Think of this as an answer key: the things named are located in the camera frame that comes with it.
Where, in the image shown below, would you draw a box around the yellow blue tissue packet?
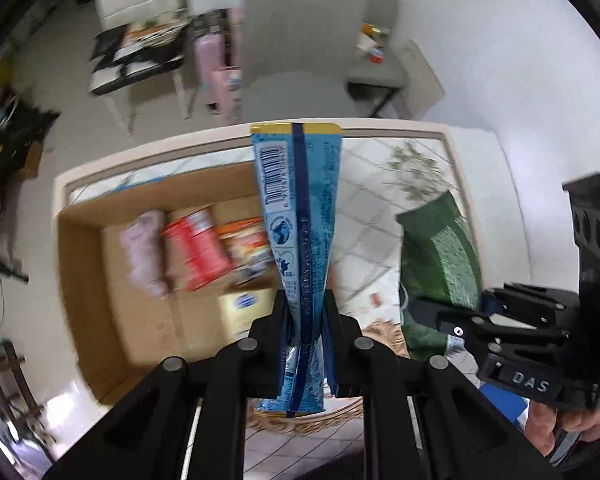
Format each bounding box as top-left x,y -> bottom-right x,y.
219,287 -> 276,342

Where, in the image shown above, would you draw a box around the green tissue packet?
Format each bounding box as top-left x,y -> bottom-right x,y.
396,192 -> 482,361

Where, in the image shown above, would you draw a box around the orange panda snack packet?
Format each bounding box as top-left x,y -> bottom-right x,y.
216,217 -> 273,285

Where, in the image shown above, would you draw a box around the red tissue packet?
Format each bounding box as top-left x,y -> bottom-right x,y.
163,208 -> 234,290

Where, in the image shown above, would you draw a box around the purple soft cloth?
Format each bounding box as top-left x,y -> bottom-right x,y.
120,210 -> 169,300

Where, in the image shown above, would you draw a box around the blue long snack packet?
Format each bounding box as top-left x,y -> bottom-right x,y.
250,122 -> 342,418

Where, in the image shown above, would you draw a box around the person's right hand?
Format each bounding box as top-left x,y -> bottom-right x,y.
524,401 -> 600,456

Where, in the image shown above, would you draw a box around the open cardboard box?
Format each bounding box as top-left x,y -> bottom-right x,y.
56,162 -> 280,406

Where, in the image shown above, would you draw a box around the floral patterned table mat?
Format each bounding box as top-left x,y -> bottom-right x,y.
61,129 -> 477,476

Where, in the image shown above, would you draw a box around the grey rear chair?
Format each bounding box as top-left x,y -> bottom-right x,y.
348,0 -> 408,117

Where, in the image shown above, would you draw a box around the grey chair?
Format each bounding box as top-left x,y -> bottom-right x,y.
348,0 -> 408,117
240,0 -> 366,122

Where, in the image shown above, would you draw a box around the items on grey chair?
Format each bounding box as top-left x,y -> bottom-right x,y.
356,22 -> 391,64

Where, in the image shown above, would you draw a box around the pink suitcase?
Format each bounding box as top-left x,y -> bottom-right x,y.
192,8 -> 242,125

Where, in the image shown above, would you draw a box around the grey front chair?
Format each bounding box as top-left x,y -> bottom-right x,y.
240,0 -> 366,122

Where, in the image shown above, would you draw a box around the pile of clothes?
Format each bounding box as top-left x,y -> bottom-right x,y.
0,86 -> 60,284

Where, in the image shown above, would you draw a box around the black bag on chair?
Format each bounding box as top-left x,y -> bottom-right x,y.
91,25 -> 186,68

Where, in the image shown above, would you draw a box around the white padded chair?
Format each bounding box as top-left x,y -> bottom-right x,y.
88,0 -> 190,134

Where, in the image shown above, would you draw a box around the white board leaning on wall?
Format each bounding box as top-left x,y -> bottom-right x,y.
400,39 -> 445,120

